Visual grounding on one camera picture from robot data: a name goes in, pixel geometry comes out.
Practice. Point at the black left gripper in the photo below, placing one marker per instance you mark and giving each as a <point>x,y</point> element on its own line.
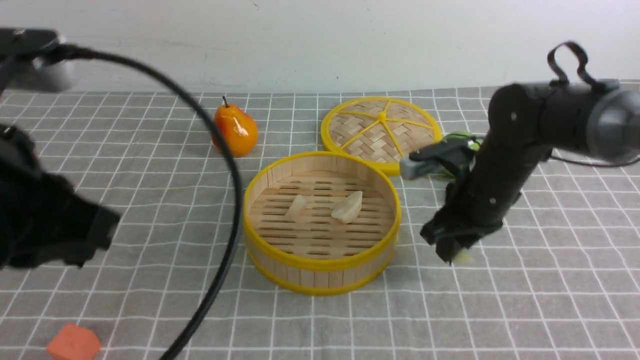
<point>42,218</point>

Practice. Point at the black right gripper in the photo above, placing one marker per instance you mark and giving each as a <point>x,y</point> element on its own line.
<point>478,201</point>

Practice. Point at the yellowish dumpling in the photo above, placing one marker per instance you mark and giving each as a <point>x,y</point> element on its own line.
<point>463,257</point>

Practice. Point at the small white dumpling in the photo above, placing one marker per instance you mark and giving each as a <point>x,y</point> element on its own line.
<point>297,207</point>

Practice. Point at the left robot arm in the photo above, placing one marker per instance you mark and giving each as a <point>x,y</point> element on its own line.
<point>30,60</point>

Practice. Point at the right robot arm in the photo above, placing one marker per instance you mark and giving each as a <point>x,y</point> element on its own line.
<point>527,122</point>

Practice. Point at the bamboo steamer tray yellow rim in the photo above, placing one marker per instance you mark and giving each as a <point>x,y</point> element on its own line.
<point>316,254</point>

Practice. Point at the bamboo steamer lid yellow rim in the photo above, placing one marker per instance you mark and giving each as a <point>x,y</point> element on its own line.
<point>379,130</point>

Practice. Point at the green toy watermelon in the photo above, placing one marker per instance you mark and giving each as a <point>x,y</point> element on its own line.
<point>473,142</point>

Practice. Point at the grey checked tablecloth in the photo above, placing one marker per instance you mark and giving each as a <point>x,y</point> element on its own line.
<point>559,282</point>

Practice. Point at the orange wooden block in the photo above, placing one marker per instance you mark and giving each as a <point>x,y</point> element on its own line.
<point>74,342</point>

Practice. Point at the orange toy pear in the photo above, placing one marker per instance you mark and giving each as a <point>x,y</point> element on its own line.
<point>238,129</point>

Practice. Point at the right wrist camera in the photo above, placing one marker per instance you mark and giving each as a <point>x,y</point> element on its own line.
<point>449,156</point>

